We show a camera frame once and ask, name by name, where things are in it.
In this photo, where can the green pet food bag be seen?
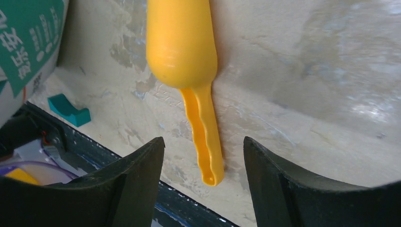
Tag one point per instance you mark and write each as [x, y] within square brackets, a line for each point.
[30, 36]

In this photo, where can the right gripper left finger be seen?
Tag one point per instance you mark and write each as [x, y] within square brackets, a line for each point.
[121, 194]

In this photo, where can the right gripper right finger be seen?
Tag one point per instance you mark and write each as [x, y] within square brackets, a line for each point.
[285, 194]

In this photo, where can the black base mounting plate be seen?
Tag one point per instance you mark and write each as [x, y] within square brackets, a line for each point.
[33, 129]

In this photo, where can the teal curved block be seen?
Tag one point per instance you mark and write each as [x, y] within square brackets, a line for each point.
[60, 105]

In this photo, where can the yellow plastic scoop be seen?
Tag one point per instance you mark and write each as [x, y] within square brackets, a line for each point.
[181, 53]

